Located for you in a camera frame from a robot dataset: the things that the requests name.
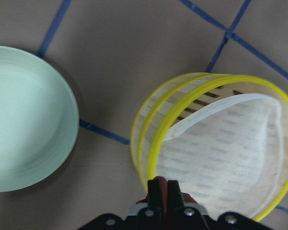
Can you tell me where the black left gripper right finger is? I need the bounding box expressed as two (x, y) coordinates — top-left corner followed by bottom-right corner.
(167, 180), (206, 230)

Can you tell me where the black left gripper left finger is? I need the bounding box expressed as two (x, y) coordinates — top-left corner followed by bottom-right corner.
(135, 180), (162, 230)

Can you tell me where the brown bun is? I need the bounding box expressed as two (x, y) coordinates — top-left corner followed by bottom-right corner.
(139, 176), (195, 216)

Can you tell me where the yellow-rimmed steamer layer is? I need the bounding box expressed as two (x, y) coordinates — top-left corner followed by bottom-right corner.
(155, 74), (288, 220)
(130, 72), (228, 188)

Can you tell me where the pale green plate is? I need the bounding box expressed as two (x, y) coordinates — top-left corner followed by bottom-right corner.
(0, 46), (79, 192)

